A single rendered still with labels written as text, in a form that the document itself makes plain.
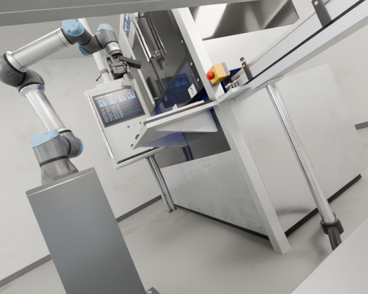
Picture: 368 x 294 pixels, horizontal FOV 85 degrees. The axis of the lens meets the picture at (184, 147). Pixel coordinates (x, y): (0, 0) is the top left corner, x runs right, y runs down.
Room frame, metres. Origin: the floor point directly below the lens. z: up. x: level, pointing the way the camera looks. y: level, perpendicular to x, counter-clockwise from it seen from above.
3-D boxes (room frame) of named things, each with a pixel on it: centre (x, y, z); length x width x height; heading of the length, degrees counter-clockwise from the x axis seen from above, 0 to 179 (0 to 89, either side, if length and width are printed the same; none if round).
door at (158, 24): (1.31, -0.16, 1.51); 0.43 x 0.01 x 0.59; 22
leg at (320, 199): (0.93, -0.49, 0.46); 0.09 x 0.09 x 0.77; 22
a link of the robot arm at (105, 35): (1.02, 0.14, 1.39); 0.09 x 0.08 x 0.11; 88
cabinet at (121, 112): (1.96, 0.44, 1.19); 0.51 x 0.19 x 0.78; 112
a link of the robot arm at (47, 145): (0.91, 0.57, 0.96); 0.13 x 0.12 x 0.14; 178
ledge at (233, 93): (1.01, -0.35, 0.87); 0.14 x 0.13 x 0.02; 112
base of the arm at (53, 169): (0.90, 0.57, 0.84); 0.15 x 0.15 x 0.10
